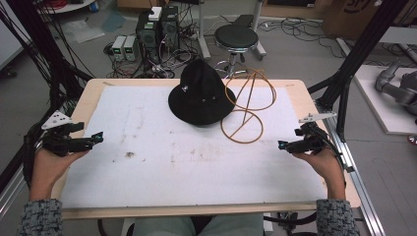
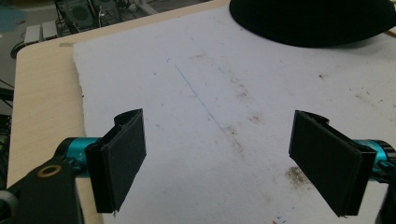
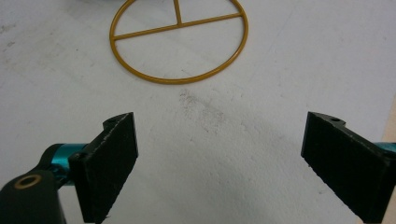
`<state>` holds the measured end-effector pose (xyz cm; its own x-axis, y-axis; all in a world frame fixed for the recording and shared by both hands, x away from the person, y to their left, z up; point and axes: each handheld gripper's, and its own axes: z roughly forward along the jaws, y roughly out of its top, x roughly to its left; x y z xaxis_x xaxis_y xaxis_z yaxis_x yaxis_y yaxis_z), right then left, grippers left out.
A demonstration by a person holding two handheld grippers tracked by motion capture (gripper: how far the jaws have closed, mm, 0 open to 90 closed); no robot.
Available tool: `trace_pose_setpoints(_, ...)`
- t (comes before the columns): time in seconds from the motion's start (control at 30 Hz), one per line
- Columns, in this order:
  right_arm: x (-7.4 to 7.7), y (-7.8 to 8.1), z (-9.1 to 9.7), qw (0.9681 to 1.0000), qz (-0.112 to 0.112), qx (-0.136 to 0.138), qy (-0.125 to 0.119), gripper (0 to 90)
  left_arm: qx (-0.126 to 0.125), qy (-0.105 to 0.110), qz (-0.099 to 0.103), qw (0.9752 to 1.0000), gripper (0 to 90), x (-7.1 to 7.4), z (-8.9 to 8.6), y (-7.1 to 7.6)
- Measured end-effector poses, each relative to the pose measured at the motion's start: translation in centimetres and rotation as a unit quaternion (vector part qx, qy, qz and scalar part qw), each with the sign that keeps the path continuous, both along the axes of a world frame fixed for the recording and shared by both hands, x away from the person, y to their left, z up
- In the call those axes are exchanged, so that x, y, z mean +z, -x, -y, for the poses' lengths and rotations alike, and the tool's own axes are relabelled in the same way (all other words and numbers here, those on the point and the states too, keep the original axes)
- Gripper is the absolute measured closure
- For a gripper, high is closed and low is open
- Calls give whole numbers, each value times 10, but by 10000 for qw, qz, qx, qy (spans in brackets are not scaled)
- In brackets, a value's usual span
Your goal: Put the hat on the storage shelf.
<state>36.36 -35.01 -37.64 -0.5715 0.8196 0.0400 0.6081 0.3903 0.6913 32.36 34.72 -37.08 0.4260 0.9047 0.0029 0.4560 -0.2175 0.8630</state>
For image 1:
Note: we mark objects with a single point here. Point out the cardboard box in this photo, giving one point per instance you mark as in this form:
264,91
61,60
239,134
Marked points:
357,16

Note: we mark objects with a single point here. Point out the black computer tower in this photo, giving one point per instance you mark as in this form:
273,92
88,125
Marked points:
169,28
147,36

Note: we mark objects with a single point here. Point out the black frame post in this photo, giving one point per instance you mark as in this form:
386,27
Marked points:
354,62
36,42

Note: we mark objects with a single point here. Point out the person's right hand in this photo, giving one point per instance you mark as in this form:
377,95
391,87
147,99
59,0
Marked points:
326,170

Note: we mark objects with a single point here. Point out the aluminium rail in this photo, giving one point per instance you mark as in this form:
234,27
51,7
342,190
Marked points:
350,177

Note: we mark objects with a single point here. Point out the black bucket hat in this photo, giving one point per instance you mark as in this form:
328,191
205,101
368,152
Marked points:
200,95

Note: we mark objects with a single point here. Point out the person's left hand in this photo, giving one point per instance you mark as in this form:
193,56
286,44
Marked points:
49,170

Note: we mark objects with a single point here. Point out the white table mat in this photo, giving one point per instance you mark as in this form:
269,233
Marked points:
196,164

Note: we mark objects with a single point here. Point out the black round stool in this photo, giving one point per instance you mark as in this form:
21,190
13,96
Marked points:
236,37

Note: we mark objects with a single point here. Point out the person's legs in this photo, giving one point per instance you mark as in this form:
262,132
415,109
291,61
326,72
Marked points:
203,226

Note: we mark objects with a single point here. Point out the white floor board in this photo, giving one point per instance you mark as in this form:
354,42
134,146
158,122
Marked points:
377,105

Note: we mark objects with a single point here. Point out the grey power supply unit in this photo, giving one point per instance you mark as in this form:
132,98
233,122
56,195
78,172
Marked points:
118,47
130,47

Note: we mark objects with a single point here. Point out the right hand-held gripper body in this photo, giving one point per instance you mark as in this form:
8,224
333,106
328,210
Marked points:
309,141

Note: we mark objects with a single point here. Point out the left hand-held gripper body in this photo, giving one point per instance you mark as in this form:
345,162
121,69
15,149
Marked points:
60,141

